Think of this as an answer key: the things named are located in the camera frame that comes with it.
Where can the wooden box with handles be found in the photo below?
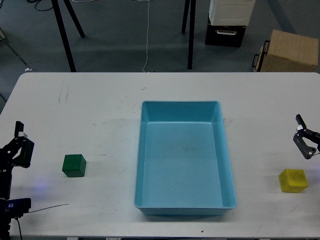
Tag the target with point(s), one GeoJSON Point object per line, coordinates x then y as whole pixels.
{"type": "Point", "coordinates": [287, 52]}

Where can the black storage crate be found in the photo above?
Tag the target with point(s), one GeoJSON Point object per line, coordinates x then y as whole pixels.
{"type": "Point", "coordinates": [226, 36]}

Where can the light blue plastic bin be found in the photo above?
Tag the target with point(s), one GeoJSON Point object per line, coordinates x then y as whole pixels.
{"type": "Point", "coordinates": [183, 163]}

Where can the yellow wooden cube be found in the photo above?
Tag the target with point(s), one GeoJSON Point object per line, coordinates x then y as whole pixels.
{"type": "Point", "coordinates": [293, 180]}

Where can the black table leg left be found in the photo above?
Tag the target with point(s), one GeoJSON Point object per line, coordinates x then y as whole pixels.
{"type": "Point", "coordinates": [63, 34]}

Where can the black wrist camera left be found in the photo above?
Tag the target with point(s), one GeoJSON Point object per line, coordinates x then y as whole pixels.
{"type": "Point", "coordinates": [14, 208]}

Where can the black table leg angled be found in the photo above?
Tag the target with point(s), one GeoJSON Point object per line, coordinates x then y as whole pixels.
{"type": "Point", "coordinates": [74, 18]}

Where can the green wooden cube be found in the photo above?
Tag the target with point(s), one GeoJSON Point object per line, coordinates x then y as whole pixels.
{"type": "Point", "coordinates": [74, 165]}

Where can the black table leg right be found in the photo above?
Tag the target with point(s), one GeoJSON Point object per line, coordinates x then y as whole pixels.
{"type": "Point", "coordinates": [189, 13]}

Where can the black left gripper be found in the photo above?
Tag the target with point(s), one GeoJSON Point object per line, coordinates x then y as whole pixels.
{"type": "Point", "coordinates": [22, 160]}

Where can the black table leg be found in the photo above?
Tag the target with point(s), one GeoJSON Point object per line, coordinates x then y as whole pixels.
{"type": "Point", "coordinates": [189, 13]}
{"type": "Point", "coordinates": [63, 34]}

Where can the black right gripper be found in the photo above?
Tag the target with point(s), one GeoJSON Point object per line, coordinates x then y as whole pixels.
{"type": "Point", "coordinates": [302, 131]}

